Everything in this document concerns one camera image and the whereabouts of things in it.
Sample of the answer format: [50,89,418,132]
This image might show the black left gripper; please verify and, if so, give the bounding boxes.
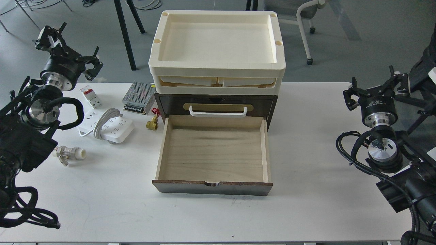
[34,23,103,91]

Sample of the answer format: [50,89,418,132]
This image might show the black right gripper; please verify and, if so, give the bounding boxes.
[343,65,410,127]

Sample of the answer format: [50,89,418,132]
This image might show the white power strip with cable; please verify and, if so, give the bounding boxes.
[77,108,134,143]

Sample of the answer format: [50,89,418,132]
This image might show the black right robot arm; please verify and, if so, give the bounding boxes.
[336,66,436,245]

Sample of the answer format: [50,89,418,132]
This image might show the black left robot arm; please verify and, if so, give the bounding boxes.
[0,23,103,229]

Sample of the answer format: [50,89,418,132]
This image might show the white red circuit breaker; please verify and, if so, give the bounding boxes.
[80,85,102,109]

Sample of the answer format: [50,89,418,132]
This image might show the grey metal chair legs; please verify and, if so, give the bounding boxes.
[0,0,73,33]

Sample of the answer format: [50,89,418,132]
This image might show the black table legs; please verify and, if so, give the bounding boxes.
[113,0,146,71]

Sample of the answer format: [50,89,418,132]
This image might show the metal mesh power supply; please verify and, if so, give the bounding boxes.
[122,82,156,115]

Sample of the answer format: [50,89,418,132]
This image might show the white plastic pipe valve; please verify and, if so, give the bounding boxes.
[51,146,86,166]

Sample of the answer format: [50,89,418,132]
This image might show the cream plastic stacked tray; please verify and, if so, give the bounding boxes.
[149,10,286,96]

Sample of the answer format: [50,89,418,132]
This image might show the open wooden drawer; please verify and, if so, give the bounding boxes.
[152,115,273,196]

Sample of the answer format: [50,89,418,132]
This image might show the floor cables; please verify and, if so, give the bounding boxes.
[82,0,162,11]

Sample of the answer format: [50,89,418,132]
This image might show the white frame rolling chair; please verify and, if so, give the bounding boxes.
[264,0,326,66]

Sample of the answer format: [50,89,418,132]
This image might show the brass valve red handle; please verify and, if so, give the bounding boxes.
[146,108,161,131]

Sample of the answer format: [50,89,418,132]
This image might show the white drawer handle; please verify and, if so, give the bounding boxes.
[189,105,248,118]

